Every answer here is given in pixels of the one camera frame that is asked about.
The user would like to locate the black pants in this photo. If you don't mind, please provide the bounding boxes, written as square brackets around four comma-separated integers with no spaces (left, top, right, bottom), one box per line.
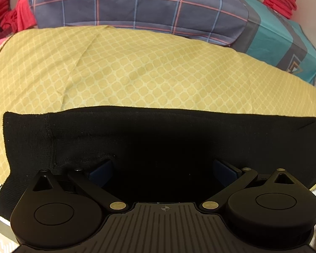
[0,106,316,217]

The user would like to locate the plaid grey pillow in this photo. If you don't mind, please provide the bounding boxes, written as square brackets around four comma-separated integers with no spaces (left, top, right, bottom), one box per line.
[29,0,256,52]

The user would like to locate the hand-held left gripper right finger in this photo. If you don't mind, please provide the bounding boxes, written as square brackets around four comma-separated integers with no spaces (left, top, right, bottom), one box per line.
[200,159,302,213]

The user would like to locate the teal and grey pillow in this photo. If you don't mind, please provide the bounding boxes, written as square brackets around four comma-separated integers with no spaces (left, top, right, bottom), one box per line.
[231,0,316,86]

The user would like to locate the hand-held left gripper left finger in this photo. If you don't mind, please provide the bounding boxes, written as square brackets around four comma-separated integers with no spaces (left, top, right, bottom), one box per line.
[32,159,129,213]

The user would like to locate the coral pink cloth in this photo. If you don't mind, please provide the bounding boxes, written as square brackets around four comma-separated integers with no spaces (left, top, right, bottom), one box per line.
[15,0,39,32]

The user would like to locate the patchwork bedspread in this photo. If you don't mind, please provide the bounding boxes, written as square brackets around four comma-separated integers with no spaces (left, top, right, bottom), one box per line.
[0,25,316,245]

